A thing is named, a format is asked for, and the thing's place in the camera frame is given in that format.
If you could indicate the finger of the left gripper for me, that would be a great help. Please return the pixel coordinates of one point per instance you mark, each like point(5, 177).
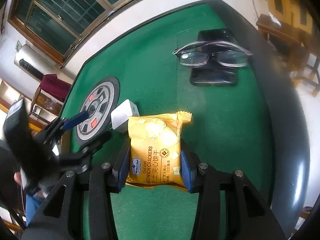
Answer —
point(75, 120)

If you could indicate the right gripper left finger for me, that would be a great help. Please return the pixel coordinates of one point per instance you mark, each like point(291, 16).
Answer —
point(121, 167)

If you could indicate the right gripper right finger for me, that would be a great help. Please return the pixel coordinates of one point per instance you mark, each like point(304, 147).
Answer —
point(189, 169)

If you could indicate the yellow cracker packet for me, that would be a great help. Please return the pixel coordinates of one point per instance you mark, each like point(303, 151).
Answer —
point(155, 149)

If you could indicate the white power adapter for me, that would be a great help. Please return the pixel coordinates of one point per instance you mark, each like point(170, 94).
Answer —
point(120, 115)

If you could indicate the person's right hand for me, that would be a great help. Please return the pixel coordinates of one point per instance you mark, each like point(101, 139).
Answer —
point(17, 178)

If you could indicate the wooden chair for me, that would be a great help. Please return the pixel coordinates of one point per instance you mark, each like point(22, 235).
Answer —
point(44, 107)

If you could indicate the round grey table control panel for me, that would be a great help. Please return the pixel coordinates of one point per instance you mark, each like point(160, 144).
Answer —
point(99, 103)

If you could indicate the maroon cloth on chair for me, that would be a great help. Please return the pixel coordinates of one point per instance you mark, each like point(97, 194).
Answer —
point(57, 88)

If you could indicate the white standing air conditioner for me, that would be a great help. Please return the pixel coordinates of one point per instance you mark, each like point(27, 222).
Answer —
point(33, 64)

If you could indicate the green framed window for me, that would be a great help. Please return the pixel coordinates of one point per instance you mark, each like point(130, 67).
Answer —
point(56, 27)

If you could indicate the black framed eyeglasses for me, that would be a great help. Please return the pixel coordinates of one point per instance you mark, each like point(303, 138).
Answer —
point(199, 53)

